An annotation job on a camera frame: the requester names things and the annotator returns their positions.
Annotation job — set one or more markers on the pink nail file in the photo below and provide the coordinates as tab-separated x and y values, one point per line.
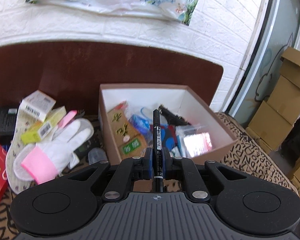
67	118

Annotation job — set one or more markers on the brown insole green label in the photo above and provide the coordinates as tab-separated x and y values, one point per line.
129	141

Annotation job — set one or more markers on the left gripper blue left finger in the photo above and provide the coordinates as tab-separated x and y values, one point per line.
148	164

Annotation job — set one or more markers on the dark red headboard panel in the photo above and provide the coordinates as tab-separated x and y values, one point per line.
71	72

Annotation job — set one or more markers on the black hair clip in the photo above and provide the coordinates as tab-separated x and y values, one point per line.
172	119

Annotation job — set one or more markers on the black box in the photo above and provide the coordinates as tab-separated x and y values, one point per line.
8	119

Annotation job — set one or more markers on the white barcode small box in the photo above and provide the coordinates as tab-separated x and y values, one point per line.
38	105

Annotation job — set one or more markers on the blue patterned pouch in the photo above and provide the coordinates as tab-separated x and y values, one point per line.
145	127

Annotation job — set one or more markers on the stacked cardboard boxes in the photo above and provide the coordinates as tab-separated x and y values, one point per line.
277	115

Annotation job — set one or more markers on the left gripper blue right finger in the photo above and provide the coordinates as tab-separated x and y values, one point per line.
166	162

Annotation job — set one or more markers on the black marker pen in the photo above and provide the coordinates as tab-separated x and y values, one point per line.
157	154

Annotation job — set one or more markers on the letter pattern table cloth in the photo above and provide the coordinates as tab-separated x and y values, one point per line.
246	155

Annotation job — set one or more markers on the clear plastic cup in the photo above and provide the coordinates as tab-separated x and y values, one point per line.
95	155

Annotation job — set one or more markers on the brown cardboard storage box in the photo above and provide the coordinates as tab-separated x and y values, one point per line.
207	138

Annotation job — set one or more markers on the yellow green small box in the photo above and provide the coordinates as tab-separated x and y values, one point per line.
39	130

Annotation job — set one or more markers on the white glove pink cuff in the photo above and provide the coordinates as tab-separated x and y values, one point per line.
45	160

